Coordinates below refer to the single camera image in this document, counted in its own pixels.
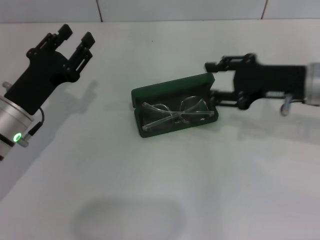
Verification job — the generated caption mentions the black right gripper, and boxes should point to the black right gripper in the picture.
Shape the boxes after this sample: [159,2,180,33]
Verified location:
[204,52,308,111]

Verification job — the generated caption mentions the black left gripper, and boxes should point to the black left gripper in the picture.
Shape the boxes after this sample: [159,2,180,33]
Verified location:
[3,24,96,116]

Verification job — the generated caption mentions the green glasses case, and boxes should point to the green glasses case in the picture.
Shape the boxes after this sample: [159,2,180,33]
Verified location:
[130,72,220,139]

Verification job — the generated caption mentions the clear transparent glasses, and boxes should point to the clear transparent glasses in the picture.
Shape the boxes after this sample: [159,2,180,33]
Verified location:
[141,96,215,132]

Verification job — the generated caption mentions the left wrist black cable plug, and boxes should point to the left wrist black cable plug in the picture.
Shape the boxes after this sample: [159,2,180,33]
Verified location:
[18,107,46,148]

